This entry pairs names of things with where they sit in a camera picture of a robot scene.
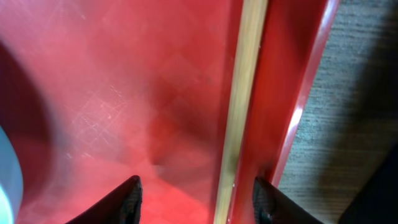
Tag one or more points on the red plastic tray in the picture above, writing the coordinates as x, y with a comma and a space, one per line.
93, 92

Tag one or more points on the wooden chopstick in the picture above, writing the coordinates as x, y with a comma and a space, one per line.
250, 32

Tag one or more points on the large light blue plate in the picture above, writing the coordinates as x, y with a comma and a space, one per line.
12, 186

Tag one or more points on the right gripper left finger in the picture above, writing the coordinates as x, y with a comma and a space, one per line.
120, 206

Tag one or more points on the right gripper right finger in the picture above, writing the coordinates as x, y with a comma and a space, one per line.
271, 206

